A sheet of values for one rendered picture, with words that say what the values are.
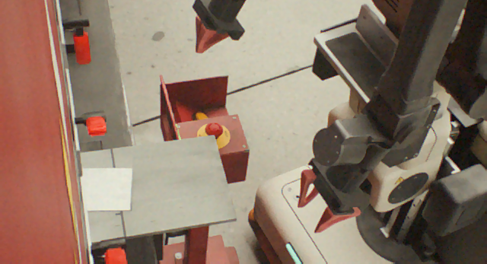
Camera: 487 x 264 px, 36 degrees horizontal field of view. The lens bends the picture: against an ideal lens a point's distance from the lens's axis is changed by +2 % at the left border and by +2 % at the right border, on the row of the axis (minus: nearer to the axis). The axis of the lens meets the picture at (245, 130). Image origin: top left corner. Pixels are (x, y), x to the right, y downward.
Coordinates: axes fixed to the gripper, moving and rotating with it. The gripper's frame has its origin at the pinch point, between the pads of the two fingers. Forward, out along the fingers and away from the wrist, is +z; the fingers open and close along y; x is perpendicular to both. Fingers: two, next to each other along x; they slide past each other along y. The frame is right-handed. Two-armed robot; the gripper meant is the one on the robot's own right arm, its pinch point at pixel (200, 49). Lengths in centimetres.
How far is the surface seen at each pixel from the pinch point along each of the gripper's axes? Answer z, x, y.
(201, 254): 68, 36, 4
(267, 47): 57, 109, -79
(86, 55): -4.5, -31.2, 10.3
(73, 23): -9.9, -35.4, 9.9
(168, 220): 9.7, -19.9, 33.8
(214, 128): 16.1, 9.4, 6.1
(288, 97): 59, 104, -53
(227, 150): 18.3, 11.9, 10.7
